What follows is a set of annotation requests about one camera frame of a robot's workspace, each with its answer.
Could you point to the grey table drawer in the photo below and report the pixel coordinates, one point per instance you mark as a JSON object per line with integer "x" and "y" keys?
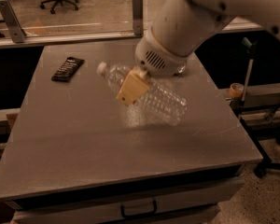
{"x": 194, "y": 204}

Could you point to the black metal stand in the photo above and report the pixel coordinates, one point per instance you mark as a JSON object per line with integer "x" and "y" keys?
{"x": 266, "y": 164}

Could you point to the black snack bar wrapper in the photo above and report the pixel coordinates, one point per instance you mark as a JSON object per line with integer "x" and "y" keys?
{"x": 67, "y": 70}

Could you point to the black drawer handle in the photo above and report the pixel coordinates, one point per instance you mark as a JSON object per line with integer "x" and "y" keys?
{"x": 138, "y": 211}

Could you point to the gold soda can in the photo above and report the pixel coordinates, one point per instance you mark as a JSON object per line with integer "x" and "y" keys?
{"x": 180, "y": 70}

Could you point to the clear glass barrier panel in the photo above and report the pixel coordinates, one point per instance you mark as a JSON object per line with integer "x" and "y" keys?
{"x": 88, "y": 16}

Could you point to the metal glass bracket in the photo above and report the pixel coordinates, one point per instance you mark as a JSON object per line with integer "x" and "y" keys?
{"x": 16, "y": 32}
{"x": 138, "y": 17}

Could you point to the middle metal glass bracket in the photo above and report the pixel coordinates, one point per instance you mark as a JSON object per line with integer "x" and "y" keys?
{"x": 138, "y": 17}

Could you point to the left metal glass bracket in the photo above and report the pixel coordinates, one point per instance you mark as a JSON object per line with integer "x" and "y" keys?
{"x": 16, "y": 32}

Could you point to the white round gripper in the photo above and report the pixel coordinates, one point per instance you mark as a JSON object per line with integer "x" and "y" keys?
{"x": 160, "y": 60}

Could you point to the clear plastic water bottle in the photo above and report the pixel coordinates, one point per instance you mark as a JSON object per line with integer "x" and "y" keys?
{"x": 161, "y": 102}

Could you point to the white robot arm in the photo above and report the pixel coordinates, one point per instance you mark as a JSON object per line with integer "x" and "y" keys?
{"x": 181, "y": 26}

